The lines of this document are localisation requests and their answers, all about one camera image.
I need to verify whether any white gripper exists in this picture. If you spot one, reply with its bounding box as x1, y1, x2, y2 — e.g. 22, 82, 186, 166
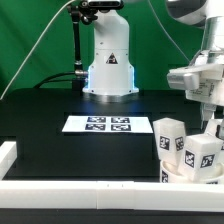
186, 51, 224, 128

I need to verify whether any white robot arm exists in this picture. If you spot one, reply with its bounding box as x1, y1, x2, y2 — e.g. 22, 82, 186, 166
83, 0, 224, 122

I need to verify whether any white marker sheet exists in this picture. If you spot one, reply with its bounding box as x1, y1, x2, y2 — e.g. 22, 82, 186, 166
62, 115, 153, 134

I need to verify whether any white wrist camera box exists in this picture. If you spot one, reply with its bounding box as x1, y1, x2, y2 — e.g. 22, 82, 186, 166
167, 64, 224, 90

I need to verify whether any black camera stand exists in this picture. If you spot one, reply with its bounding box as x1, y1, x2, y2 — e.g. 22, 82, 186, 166
67, 0, 124, 91

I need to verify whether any black cable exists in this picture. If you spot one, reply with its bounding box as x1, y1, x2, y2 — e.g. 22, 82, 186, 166
33, 71, 90, 90

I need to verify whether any white cable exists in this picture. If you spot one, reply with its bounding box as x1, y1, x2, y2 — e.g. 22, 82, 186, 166
0, 0, 76, 101

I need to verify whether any white front fence rail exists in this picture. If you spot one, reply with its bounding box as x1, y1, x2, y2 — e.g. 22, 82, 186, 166
0, 181, 224, 212

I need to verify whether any white fence rail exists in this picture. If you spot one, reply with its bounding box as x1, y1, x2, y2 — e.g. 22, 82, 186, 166
0, 141, 17, 181
0, 181, 224, 212

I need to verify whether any white left fence rail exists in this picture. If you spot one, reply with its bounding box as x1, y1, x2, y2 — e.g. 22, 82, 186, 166
0, 141, 17, 181

